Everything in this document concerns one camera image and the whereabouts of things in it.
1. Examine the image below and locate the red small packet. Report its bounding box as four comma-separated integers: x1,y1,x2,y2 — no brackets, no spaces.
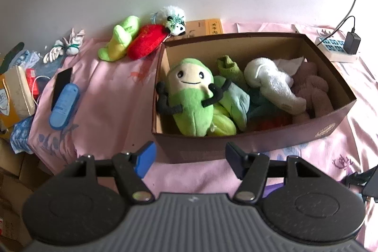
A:
26,68,40,100

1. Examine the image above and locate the blue glasses case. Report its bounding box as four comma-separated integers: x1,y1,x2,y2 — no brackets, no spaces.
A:
49,83,80,130

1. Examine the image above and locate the brown cardboard box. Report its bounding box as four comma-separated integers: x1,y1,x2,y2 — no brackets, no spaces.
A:
151,32,358,164

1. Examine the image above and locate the green knitted sock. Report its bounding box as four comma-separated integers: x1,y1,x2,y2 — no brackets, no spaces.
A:
217,55,248,91

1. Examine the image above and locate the white green fluffy plush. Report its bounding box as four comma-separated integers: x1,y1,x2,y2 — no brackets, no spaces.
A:
150,6,186,36

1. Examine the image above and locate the green bean plush doll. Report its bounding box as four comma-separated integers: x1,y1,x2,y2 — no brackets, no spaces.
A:
155,58,231,137

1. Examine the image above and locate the white power strip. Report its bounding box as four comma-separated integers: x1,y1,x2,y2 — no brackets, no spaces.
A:
315,37,359,63

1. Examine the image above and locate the lime green plush toy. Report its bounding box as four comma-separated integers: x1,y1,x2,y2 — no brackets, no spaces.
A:
97,15,141,62

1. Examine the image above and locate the black charger adapter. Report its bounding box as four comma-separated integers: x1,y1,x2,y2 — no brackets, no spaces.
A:
344,32,361,54

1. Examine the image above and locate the yellow brown book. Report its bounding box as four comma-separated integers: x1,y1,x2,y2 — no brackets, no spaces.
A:
184,18,223,38

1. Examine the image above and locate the purple plastic pad package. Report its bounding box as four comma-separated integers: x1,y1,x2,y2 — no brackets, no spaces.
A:
262,183,284,198

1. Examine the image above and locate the black smartphone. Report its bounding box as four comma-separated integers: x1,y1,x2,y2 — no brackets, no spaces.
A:
51,68,72,110

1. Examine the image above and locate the yellow plush toy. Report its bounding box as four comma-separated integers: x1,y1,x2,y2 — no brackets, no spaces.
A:
207,103,237,137

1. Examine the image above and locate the black charger cable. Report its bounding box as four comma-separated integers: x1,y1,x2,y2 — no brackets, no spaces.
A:
317,15,357,47

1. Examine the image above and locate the red plush cushion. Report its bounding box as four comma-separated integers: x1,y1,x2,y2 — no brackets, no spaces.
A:
127,24,170,60

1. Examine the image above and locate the teal cloth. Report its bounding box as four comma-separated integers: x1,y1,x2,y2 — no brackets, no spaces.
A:
219,82,250,132

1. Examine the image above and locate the mauve teddy bear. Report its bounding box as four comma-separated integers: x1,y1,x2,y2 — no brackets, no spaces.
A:
292,61,334,124

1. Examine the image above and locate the turquoise fluffy cloth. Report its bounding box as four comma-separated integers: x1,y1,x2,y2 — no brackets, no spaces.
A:
247,88,292,131

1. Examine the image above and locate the white fluffy towel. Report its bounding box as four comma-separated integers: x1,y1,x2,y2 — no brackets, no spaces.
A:
244,58,307,115

